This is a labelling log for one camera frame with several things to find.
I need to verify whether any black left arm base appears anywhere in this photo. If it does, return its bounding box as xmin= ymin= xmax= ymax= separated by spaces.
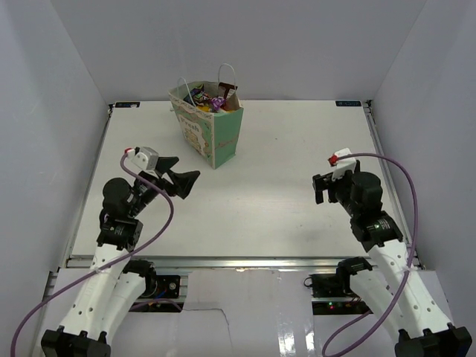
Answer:
xmin=141 ymin=274 xmax=181 ymax=299

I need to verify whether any blue purple snack bag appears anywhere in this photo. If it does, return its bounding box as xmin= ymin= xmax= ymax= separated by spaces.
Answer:
xmin=184 ymin=83 xmax=210 ymax=106

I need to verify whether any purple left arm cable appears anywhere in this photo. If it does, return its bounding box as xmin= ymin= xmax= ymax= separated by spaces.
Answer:
xmin=10 ymin=150 xmax=176 ymax=357

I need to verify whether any dark purple candy bar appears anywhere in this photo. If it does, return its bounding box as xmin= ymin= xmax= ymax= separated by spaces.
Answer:
xmin=204 ymin=96 xmax=226 ymax=112

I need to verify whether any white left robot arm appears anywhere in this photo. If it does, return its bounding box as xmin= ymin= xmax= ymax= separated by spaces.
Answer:
xmin=41 ymin=149 xmax=200 ymax=356

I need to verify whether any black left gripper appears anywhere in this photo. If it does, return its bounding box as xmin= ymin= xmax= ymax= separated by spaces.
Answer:
xmin=128 ymin=156 xmax=199 ymax=217

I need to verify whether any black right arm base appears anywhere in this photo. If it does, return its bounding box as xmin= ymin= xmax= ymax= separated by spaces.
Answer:
xmin=303 ymin=274 xmax=357 ymax=298

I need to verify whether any purple chocolate egg candy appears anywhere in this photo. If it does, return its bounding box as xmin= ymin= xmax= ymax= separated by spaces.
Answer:
xmin=218 ymin=82 xmax=238 ymax=110

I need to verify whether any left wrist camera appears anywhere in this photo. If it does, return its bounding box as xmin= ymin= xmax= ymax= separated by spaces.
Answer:
xmin=124 ymin=147 xmax=159 ymax=172

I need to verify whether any green paper gift bag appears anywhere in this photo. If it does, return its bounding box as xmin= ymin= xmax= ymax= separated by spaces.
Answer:
xmin=168 ymin=63 xmax=244 ymax=169

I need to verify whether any white foam board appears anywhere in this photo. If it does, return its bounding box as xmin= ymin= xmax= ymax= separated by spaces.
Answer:
xmin=35 ymin=269 xmax=466 ymax=357

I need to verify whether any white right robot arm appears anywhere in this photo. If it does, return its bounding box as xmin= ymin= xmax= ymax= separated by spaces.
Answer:
xmin=312 ymin=170 xmax=472 ymax=356

